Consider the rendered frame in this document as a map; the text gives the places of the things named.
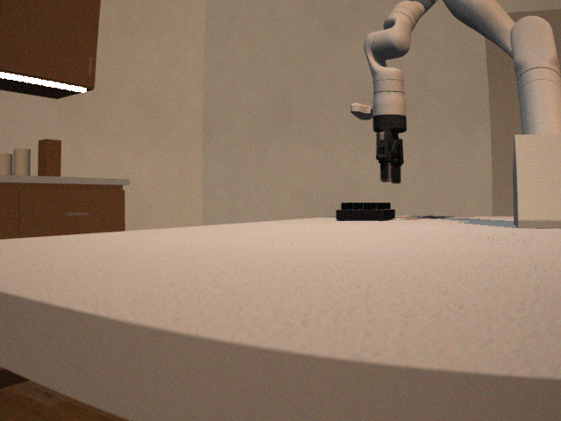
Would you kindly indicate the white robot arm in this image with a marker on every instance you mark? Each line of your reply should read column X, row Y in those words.
column 530, row 40

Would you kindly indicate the black knob box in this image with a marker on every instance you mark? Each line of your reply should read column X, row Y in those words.
column 362, row 211

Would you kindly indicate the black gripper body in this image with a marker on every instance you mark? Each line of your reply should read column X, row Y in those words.
column 391, row 123

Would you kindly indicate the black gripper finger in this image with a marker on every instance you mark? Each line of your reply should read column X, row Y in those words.
column 396, row 164
column 382, row 142

